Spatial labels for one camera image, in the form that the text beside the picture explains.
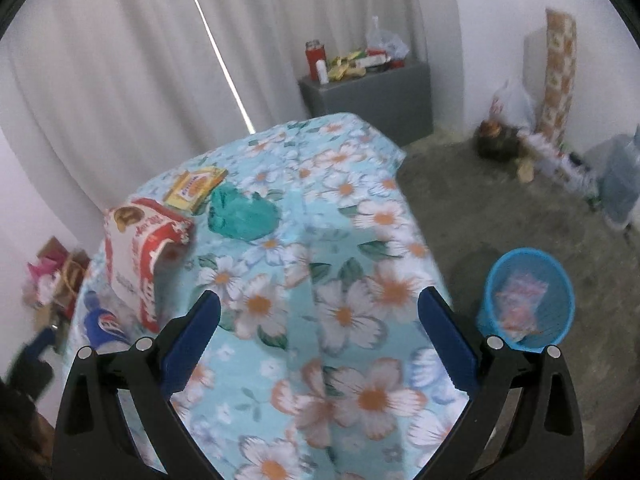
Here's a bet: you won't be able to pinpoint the patterned paper roll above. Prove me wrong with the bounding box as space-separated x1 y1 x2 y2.
536 7 578 147

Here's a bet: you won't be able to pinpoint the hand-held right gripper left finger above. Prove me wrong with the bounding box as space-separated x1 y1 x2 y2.
52 290 236 480

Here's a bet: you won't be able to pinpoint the blue mesh basket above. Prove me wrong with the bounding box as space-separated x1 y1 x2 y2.
476 247 576 351

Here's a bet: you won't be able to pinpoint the red and white snack bag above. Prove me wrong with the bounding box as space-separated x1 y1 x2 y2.
103 197 195 334

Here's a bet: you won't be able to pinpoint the long patterned box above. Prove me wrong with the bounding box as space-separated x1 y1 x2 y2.
517 130 599 197

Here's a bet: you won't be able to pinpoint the yellow snack packets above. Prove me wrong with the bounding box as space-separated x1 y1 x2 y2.
327 50 369 81

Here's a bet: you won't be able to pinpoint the pink paper scraps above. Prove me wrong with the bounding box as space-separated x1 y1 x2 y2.
26 254 62 283

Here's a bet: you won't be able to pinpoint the brown paper bag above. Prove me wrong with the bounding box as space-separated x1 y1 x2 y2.
54 249 92 307

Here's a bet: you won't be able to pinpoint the plastic bottle with blue label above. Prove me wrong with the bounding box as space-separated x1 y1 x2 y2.
80 290 137 357

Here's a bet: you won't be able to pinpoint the floral blue bedsheet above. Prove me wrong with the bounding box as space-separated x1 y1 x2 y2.
65 112 482 480

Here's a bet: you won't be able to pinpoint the dark bag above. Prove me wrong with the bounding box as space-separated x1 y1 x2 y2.
474 119 524 161

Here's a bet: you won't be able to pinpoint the red thermos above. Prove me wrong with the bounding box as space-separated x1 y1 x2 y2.
305 40 329 82

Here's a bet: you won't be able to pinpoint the white curtain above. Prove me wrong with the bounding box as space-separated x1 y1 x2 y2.
0 0 462 221

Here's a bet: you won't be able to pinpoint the white plastic bag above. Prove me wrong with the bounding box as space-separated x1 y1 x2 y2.
490 79 536 129

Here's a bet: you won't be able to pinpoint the clear pink printed package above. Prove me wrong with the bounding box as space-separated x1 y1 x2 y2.
495 270 550 344

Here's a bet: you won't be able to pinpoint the clear plastic bag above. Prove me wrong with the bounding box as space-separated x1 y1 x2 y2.
365 16 411 59

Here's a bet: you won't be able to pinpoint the yellow biscuit packet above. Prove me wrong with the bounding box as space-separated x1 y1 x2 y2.
164 167 229 214

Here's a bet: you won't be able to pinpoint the large water jug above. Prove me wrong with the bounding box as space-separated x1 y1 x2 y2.
600 135 640 227

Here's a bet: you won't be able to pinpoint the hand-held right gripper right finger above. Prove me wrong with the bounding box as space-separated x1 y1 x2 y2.
405 285 586 480

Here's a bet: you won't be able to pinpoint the grey cabinet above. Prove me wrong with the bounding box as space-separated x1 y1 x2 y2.
298 60 434 149

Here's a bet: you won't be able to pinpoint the green cloth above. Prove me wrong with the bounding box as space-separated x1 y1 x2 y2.
207 185 280 241

